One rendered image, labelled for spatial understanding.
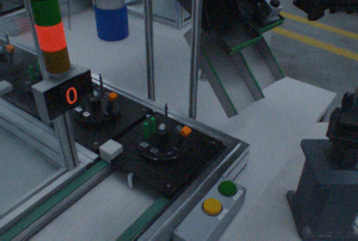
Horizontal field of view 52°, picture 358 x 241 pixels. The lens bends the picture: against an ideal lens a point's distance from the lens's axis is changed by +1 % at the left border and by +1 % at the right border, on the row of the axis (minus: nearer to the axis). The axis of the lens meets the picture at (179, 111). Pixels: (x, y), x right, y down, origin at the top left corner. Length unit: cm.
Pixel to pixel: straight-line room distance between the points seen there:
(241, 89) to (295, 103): 34
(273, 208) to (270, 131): 33
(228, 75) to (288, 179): 35
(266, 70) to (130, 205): 64
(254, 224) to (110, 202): 37
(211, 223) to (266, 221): 20
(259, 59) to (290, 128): 26
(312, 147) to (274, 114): 45
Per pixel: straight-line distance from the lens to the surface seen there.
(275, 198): 107
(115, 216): 93
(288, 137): 127
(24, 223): 93
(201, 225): 85
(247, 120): 131
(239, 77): 116
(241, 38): 106
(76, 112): 112
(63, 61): 78
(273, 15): 116
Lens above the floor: 164
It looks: 36 degrees down
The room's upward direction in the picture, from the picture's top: 1 degrees clockwise
